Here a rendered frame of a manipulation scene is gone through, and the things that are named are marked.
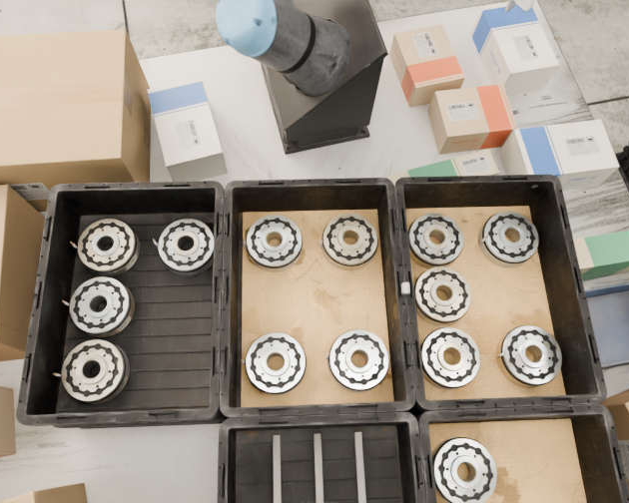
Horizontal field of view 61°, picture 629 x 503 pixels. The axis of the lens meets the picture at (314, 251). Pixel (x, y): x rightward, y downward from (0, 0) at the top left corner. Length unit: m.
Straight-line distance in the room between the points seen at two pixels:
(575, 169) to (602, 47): 1.47
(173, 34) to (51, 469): 1.79
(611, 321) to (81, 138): 1.11
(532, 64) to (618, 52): 1.35
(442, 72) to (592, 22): 1.51
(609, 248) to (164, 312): 0.85
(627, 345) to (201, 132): 0.99
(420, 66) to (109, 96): 0.68
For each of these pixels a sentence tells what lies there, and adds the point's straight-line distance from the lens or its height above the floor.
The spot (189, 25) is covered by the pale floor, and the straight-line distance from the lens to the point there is 2.46.
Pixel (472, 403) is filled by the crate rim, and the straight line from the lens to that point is 0.89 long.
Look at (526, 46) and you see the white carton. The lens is 1.41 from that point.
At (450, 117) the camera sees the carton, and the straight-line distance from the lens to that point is 1.25.
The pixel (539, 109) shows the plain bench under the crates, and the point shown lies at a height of 0.70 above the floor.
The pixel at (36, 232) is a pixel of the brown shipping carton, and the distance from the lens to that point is 1.23.
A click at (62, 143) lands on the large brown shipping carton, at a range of 1.10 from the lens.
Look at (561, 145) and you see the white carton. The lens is 1.28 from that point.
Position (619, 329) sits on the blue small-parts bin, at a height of 0.70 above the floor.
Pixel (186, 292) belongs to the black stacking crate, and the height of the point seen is 0.83.
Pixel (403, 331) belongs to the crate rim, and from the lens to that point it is 0.87.
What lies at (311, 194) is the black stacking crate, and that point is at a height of 0.90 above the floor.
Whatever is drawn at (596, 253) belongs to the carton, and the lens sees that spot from 1.16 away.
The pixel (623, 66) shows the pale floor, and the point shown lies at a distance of 2.66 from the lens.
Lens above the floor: 1.76
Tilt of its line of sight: 70 degrees down
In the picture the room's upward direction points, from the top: 5 degrees clockwise
